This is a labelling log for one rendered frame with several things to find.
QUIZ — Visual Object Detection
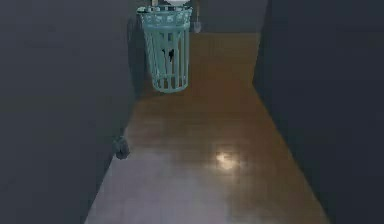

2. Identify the dark grey door handle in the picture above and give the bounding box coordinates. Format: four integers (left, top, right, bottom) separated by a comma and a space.
112, 135, 131, 161

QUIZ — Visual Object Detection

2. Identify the grey toilet brush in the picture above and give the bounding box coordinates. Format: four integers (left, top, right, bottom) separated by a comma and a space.
192, 0, 203, 34

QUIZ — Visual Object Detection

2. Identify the teal slatted waste bin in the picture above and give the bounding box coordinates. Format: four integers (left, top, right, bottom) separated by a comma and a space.
136, 5, 194, 94

